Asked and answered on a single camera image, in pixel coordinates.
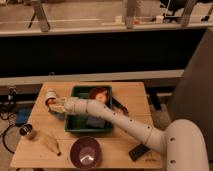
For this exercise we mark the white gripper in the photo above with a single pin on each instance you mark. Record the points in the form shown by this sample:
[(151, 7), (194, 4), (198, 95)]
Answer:
[(59, 106)]

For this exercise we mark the orange pepper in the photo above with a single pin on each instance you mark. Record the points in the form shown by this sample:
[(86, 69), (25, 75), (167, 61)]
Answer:
[(51, 102)]

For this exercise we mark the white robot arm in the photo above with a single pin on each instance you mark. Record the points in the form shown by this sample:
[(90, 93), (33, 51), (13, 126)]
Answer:
[(181, 144)]

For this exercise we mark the blue plastic cup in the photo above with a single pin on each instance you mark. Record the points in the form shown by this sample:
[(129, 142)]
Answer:
[(59, 116)]

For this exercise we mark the metal cup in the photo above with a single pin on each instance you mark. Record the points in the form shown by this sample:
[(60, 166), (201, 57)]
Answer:
[(27, 131)]

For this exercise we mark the white can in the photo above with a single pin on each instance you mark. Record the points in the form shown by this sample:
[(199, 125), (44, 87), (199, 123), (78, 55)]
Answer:
[(50, 96)]

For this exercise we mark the green plastic tray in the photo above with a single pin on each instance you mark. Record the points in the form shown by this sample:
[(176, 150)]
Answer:
[(76, 124)]

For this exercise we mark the blue sponge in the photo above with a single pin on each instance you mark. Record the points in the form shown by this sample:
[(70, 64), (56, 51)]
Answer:
[(95, 122)]

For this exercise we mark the blue cloth on floor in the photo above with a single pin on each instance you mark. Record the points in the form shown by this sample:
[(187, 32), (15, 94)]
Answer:
[(22, 116)]

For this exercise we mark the purple plastic bowl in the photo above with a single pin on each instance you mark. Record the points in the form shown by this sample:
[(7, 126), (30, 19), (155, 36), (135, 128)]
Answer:
[(86, 153)]

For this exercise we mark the black rectangular block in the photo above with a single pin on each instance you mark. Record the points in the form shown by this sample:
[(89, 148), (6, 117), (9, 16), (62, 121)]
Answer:
[(137, 152)]

